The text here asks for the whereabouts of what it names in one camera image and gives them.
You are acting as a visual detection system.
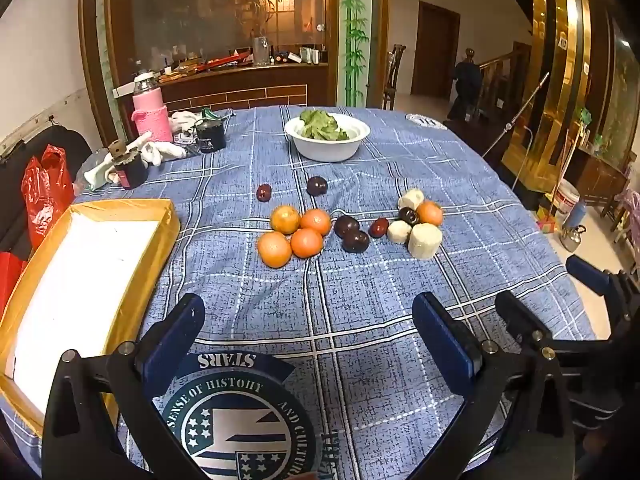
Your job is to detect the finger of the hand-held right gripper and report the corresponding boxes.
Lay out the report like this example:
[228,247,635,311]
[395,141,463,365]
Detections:
[566,254,640,341]
[494,290,616,361]

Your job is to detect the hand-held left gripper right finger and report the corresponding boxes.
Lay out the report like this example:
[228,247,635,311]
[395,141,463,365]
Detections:
[411,291,576,480]

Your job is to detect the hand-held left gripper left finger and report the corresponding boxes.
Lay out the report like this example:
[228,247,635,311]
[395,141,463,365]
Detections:
[42,292,207,480]

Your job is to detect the large white sugarcane piece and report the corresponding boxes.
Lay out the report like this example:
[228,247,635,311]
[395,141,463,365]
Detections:
[407,224,444,261]

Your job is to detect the yellow cardboard box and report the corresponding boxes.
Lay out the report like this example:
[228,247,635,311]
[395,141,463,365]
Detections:
[0,198,182,438]

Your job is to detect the yellowish mandarin orange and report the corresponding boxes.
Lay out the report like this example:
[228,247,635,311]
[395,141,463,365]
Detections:
[270,204,302,235]

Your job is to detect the metal kettle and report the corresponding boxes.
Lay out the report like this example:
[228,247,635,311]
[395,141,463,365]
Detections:
[560,225,587,252]

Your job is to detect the white bucket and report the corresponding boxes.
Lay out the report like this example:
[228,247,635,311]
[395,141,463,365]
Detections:
[555,180,581,221]

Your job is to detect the blue plaid tablecloth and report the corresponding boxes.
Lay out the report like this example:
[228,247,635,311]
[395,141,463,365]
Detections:
[10,105,598,480]

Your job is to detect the red paper bag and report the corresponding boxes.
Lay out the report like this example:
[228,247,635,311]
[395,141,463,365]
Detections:
[0,251,28,316]

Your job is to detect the metal pole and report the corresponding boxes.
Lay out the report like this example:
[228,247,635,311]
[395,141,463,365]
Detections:
[482,72,550,158]

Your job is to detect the black jar with cork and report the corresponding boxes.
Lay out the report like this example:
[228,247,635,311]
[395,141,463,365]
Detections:
[108,140,149,190]

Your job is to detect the mint green cloth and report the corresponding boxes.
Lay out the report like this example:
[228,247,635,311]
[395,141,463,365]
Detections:
[82,152,126,191]

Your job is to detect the golden column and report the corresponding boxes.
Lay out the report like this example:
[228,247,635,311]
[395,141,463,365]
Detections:
[502,0,616,201]

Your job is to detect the red plastic bag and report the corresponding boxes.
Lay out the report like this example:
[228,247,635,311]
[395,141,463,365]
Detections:
[21,144,76,251]

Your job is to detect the black patterned pouch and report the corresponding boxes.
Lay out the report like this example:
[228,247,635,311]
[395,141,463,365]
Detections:
[172,132,201,158]

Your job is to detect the wooden stair railing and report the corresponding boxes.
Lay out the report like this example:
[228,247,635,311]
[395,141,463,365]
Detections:
[475,42,533,126]

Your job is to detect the black cylindrical container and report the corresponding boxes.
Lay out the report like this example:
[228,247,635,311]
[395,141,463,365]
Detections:
[195,110,228,154]

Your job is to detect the black sofa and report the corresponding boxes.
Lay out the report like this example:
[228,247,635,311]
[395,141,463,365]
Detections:
[0,127,93,266]

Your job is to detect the white cloth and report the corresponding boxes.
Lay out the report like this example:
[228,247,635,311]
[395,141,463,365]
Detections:
[169,109,206,134]

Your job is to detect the white bowl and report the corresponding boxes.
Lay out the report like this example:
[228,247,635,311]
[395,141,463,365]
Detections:
[284,112,371,163]

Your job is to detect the pink thermos bottle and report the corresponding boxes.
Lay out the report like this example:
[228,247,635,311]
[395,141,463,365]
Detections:
[131,71,174,143]

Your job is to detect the green lettuce leaves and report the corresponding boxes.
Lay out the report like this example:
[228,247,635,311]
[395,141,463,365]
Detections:
[298,109,349,142]

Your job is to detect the wooden bar counter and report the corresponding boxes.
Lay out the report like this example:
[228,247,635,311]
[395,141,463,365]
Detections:
[112,62,331,111]

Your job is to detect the brown wooden door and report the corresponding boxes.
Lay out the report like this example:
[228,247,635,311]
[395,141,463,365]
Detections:
[412,1,461,98]

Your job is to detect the wooden chair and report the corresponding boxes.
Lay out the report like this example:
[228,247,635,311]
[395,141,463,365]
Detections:
[382,44,407,110]

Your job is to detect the bamboo painted panel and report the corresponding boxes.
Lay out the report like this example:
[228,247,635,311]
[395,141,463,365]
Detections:
[340,0,373,108]

